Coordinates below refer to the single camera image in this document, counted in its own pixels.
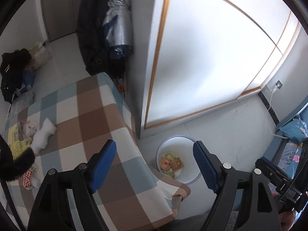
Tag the yellow plastic snack bag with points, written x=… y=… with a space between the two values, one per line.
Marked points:
x=20 y=137

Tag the black fur sleeve trim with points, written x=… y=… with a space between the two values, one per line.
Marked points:
x=12 y=169

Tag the orange snack packet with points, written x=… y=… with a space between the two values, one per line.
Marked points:
x=164 y=164

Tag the grey door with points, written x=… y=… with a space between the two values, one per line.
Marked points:
x=60 y=17

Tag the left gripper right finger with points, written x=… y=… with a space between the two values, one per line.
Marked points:
x=209 y=166

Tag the blue cardboard box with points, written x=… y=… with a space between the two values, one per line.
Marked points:
x=28 y=78

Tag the black clothes pile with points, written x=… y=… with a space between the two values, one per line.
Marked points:
x=12 y=67

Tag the right hand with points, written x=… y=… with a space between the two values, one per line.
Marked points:
x=287 y=218

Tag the blue floral bedding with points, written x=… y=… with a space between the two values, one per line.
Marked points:
x=296 y=132

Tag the white sliding closet door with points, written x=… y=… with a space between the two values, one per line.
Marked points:
x=195 y=56

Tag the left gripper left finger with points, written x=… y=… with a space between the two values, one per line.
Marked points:
x=99 y=165

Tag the black hanging coat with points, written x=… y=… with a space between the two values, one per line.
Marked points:
x=91 y=41

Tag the white tissue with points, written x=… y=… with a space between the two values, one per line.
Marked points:
x=40 y=138

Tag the checkered tablecloth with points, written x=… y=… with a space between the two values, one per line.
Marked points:
x=86 y=114

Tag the orange black tool on floor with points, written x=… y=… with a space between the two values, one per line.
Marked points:
x=120 y=85

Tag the brown paper snack packet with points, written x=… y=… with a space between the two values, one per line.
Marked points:
x=176 y=164

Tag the silver blue folded umbrella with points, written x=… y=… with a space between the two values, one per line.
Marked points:
x=118 y=30

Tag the beige bag by door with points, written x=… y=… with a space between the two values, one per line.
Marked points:
x=40 y=56

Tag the clear plastic bag on floor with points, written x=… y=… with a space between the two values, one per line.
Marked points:
x=20 y=103

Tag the white trash bin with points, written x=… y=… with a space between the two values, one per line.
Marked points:
x=182 y=147

